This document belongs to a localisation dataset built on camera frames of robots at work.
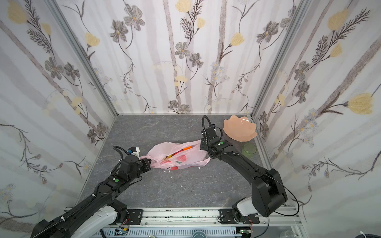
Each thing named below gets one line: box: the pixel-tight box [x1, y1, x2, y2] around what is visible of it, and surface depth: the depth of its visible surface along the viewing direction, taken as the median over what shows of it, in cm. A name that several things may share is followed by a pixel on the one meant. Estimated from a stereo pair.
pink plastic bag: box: [139, 139, 211, 171], surface depth 85 cm
